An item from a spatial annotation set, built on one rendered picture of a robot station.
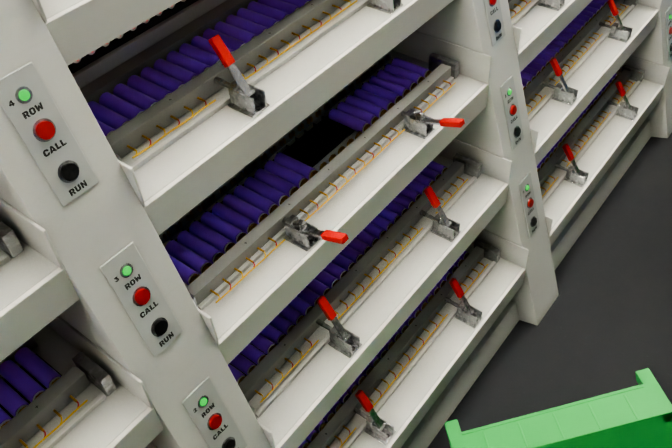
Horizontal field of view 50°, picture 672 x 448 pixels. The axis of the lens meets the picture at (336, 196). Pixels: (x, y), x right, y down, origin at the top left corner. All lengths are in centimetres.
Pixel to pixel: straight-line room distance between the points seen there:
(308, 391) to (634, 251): 86
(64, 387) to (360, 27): 55
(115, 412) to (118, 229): 21
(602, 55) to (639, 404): 79
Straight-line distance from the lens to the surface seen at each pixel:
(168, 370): 80
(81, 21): 68
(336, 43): 92
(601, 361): 141
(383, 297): 108
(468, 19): 113
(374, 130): 103
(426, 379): 122
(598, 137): 169
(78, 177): 68
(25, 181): 66
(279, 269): 88
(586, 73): 155
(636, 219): 171
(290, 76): 86
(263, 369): 100
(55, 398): 82
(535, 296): 144
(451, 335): 127
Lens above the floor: 105
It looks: 31 degrees down
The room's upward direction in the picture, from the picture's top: 20 degrees counter-clockwise
